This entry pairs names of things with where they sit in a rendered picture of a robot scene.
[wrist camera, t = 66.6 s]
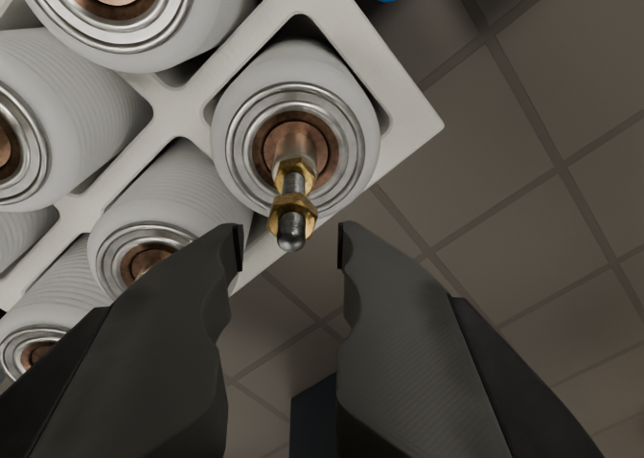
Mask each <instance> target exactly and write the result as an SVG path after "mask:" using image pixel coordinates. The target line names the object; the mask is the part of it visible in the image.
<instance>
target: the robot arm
mask: <svg viewBox="0 0 644 458"><path fill-rule="evenodd" d="M243 243H244V233H243V225H242V224H237V223H223V224H220V225H218V226H217V227H215V228H214V229H212V230H210V231H209V232H207V233H206V234H204V235H203V236H201V237H199V238H198V239H196V240H194V241H192V242H191V243H189V244H188V245H186V246H184V247H183V248H181V249H180V250H178V251H176V252H175V253H173V254H172V255H170V256H169V257H168V258H166V259H165V260H163V261H162V262H160V263H158V264H157V265H156V266H154V267H153V268H151V269H150V270H149V271H148V272H146V273H145V274H144V275H143V276H141V277H140V278H139V279H138V280H137V281H135V282H134V283H133V284H132V285H131V286H130V287H129V288H128V289H127V290H126V291H124V292H123V293H122V294H121V295H120V296H119V297H118V298H117V299H116V300H115V301H114V302H113V303H112V304H111V305H110V306H109V307H97V308H93V309H92V310H90V311H89V312H88V313H87V314H86V315H85V316H84V317H83V318H82V319H81V321H80V322H79V323H78V324H76V325H75V326H74V327H73V328H72V329H71V330H70V331H69V332H68V333H67V334H65V335H64V336H63V337H62V338H61V339H60V340H59V341H58V342H57V343H56V344H55V345H54V346H53V347H52V348H51V349H50V350H49V351H48V352H47V353H45V354H44V355H43V356H42V357H41V358H40V359H39V360H38V361H37V362H36V363H35V364H34V365H33V366H31V367H30V368H29V369H28V370H27V371H26V372H25V373H24V374H23V375H22V376H21V377H20V378H19V379H18V380H16V381H15V382H14V383H13V384H12V385H11V386H10V387H9V388H8V389H7V390H6V391H5V392H4V393H3V394H2V395H0V458H222V457H223V455H224V452H225V448H226V434H227V420H228V400H227V395H226V390H225V384H224V378H223V373H222V368H221V363H220V357H219V349H218V347H217V346H216V343H217V341H218V339H219V336H220V334H221V332H222V331H223V330H224V328H225V327H226V326H227V325H228V323H229V322H230V320H231V310H230V303H229V297H228V290H227V289H228V287H229V285H230V283H231V282H232V280H233V279H234V278H235V277H236V276H237V274H238V272H241V271H242V262H243ZM337 269H342V273H343V274H344V275H345V276H344V304H343V316H344V319H345V320H346V322H347V323H348V324H349V326H350V327H351V329H352V331H351V332H350V333H349V335H348V336H347V337H346V338H345V339H344V340H343V341H342V343H341V344H340V345H339V347H338V351H337V371H336V395H335V432H334V447H335V451H336V453H337V456H338V457H339V458H605V457H604V455H603V454H602V452H601V451H600V449H599V448H598V447H597V445H595V443H594V442H593V440H592V439H591V438H590V436H589V435H588V434H587V432H586V431H585V429H584V428H583V427H582V426H581V424H580V423H579V422H578V421H577V419H576V418H575V417H574V416H573V414H572V413H571V412H570V411H569V410H568V408H567V407H566V406H565V405H564V404H563V402H562V401H561V400H560V399H559V398H558V397H557V396H556V395H555V393H554V392H553V391H552V390H551V389H550V388H549V387H548V386H547V385H546V384H545V383H544V382H543V381H542V379H541V378H540V377H539V376H538V375H537V374H536V373H535V372H534V371H533V370H532V369H531V368H530V367H529V366H528V365H527V363H526V362H525V361H524V360H523V359H522V358H521V357H520V356H519V355H518V354H517V353H516V352H515V351H514V350H513V348H512V347H511V346H510V345H509V344H508V343H507V342H506V341H505V340H504V339H503V338H502V337H501V336H500V335H499V334H498V333H497V331H496V330H495V329H494V328H493V327H492V326H491V325H490V324H489V323H488V322H487V321H486V320H485V319H484V318H483V316H482V315H481V314H480V313H479V312H478V311H477V310H476V309H475V308H474V307H473V306H472V305H471V304H470V303H469V302H468V300H467V299H466V298H459V297H452V296H451V295H450V294H449V292H448V291H447V290H446V289H445V288H444V287H443V286H442V285H441V284H440V283H439V282H438V281H437V280H436V279H435V278H434V277H433V276H432V275H431V274H430V273H429V272H428V271H427V270H426V269H424V268H423V267H422V266H421V265H420V264H418V263H417V262H415V261H414V260H412V259H411V258H409V257H408V256H406V255H405V254H404V253H403V252H402V251H400V250H399V249H397V248H396V247H394V246H392V245H391V244H389V243H388V242H386V241H385V240H383V239H381V238H380V237H378V236H377V235H375V234H374V233H372V232H371V231H369V230H368V229H366V228H365V227H363V226H362V225H360V224H359V223H357V222H355V221H352V220H348V221H345V222H339V223H338V241H337Z"/></svg>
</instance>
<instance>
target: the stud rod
mask: <svg viewBox="0 0 644 458"><path fill-rule="evenodd" d="M299 192H300V193H302V194H303V195H305V179H304V177H303V176H302V175H301V174H300V173H298V172H291V173H289V174H287V175H286V176H285V178H284V183H283V190H282V195H285V194H290V193H299ZM305 242H306V222H305V219H304V218H303V216H302V215H300V214H298V213H296V212H288V213H285V214H283V215H282V216H281V217H280V219H279V223H278V232H277V243H278V245H279V247H280V248H281V249H283V250H284V251H287V252H296V251H299V250H300V249H302V248H303V247H304V245H305Z"/></svg>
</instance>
